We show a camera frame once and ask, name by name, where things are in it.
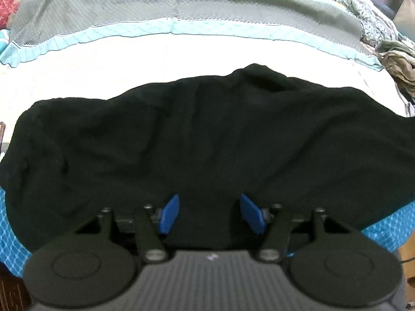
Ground patterned bedsheet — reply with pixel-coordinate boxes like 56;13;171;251
0;0;415;279

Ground olive crumpled garment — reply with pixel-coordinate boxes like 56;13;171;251
376;40;414;99

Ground blue white floral blanket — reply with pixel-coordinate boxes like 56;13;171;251
332;0;399;47

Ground black pants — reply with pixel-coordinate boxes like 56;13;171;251
1;65;414;251

